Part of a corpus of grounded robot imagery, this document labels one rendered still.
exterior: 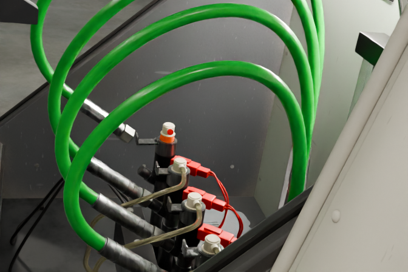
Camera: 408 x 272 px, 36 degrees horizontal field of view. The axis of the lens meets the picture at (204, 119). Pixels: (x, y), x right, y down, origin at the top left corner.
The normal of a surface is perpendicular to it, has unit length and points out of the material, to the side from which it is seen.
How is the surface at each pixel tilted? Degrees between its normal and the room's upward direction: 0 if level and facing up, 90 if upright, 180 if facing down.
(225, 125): 90
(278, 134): 90
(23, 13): 83
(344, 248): 76
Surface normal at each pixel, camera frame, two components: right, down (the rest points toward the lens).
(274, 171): -0.96, -0.03
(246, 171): 0.24, 0.44
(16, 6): 0.47, 0.32
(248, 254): -0.55, -0.68
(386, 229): -0.90, -0.24
